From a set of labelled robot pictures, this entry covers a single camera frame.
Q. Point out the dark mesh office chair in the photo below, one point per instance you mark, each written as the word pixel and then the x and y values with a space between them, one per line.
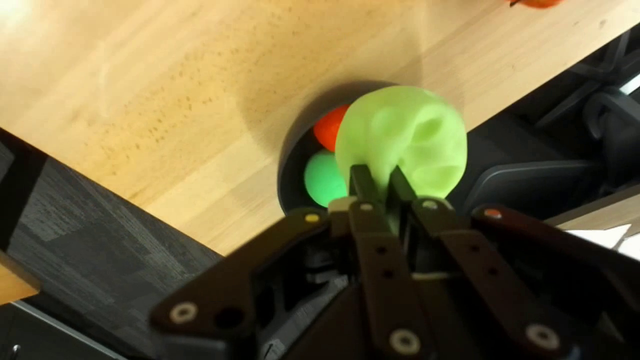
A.
pixel 527 186

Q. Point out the white paper sheet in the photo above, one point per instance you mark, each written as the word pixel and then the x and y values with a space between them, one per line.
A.
pixel 602 234

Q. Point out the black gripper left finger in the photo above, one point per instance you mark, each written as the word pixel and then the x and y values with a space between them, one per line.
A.
pixel 372 267

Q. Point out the red plastic tomato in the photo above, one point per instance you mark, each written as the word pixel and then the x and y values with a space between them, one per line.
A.
pixel 330 126

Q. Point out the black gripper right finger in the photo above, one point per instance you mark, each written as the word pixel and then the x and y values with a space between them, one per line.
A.
pixel 507 280

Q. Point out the black plastic bowl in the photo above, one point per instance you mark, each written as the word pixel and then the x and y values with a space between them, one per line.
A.
pixel 293 156

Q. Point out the pale yellow-green plastic fruit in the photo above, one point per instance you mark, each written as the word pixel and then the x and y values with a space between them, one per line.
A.
pixel 406 136

